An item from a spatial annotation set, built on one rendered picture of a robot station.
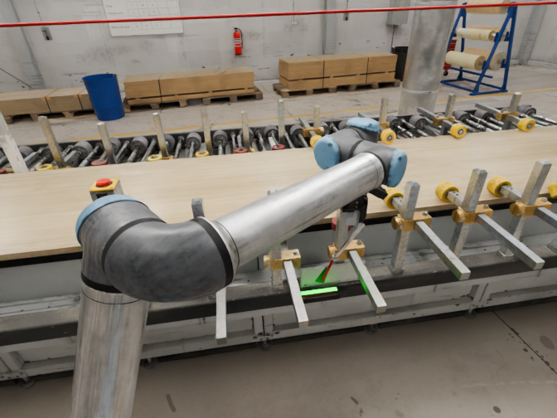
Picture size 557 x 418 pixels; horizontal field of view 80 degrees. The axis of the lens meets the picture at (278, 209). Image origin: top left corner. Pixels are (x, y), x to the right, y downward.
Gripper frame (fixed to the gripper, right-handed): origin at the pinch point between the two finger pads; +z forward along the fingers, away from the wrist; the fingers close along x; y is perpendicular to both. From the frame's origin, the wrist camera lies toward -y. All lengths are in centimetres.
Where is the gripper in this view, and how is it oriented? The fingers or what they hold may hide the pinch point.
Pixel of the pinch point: (357, 226)
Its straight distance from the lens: 116.1
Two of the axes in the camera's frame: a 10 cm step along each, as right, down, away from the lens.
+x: 1.6, 5.2, -8.4
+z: 0.2, 8.5, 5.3
